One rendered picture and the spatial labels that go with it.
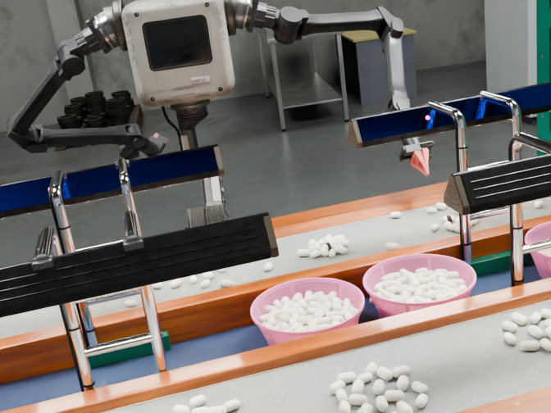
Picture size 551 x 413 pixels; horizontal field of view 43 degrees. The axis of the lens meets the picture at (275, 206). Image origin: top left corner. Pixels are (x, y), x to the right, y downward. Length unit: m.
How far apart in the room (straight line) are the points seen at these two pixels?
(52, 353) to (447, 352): 0.91
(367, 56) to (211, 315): 5.67
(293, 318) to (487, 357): 0.45
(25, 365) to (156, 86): 1.01
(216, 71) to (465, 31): 6.97
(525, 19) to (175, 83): 3.93
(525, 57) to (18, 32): 5.63
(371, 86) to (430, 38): 1.90
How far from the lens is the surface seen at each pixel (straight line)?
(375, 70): 7.25
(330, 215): 2.16
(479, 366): 1.44
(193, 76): 2.34
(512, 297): 1.63
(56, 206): 1.60
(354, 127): 1.83
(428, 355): 1.47
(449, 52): 9.09
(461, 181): 1.33
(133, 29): 2.33
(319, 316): 1.65
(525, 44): 5.89
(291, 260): 1.94
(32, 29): 8.78
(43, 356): 1.78
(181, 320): 1.75
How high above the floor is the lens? 1.53
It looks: 19 degrees down
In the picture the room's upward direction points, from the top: 8 degrees counter-clockwise
